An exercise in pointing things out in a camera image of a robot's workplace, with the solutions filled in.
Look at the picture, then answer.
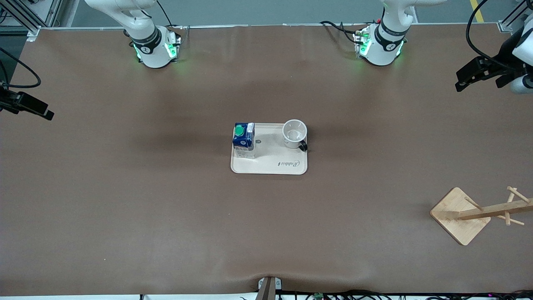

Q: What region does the white smiley cup black handle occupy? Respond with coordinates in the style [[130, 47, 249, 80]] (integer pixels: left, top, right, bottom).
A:
[[282, 119, 309, 153]]

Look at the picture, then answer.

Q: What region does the blue milk carton green cap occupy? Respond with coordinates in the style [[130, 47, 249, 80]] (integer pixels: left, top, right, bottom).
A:
[[232, 122, 255, 159]]

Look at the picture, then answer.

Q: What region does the wooden cup rack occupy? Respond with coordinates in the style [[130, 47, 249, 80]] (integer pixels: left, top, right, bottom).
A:
[[430, 186, 533, 246]]

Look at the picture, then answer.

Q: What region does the brown table cover mat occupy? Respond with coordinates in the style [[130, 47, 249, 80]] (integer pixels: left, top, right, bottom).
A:
[[0, 24, 533, 297]]

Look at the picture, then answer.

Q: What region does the beige plastic tray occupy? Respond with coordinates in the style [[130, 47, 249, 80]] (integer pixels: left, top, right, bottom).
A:
[[231, 123, 308, 175]]

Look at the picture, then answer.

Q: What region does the aluminium frame profile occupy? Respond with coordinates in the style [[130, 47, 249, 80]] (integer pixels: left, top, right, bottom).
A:
[[0, 0, 64, 42], [497, 0, 533, 34]]

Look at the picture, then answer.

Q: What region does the black left base cable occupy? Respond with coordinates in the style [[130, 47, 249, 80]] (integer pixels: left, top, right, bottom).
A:
[[319, 20, 362, 45]]

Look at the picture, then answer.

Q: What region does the black base cable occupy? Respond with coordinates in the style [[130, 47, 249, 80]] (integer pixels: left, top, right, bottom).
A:
[[156, 0, 186, 30], [319, 20, 362, 45]]

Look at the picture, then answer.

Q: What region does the black right base cable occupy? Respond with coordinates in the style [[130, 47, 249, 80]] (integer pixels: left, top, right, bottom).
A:
[[156, 0, 186, 30]]

